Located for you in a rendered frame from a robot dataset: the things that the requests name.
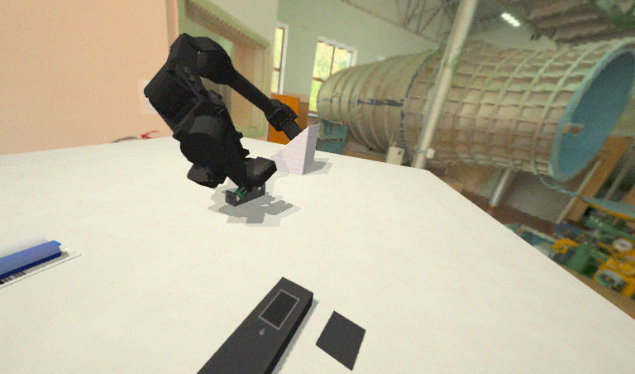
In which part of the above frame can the green cylindrical battery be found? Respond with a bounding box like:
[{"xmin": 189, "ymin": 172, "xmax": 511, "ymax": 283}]
[{"xmin": 234, "ymin": 185, "xmax": 248, "ymax": 200}]

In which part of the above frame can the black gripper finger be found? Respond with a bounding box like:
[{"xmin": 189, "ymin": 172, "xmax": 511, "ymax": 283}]
[
  {"xmin": 227, "ymin": 169, "xmax": 242, "ymax": 187},
  {"xmin": 232, "ymin": 174, "xmax": 253, "ymax": 193}
]

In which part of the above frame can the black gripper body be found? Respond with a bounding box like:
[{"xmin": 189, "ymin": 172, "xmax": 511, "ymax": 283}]
[{"xmin": 225, "ymin": 130, "xmax": 277, "ymax": 188}]

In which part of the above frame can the dark grey flat panel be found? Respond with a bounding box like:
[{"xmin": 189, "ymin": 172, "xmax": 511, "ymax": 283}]
[{"xmin": 316, "ymin": 311, "xmax": 365, "ymax": 371}]

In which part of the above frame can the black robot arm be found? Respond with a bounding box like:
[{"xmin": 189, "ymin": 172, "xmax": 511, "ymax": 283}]
[{"xmin": 144, "ymin": 33, "xmax": 302, "ymax": 189}]

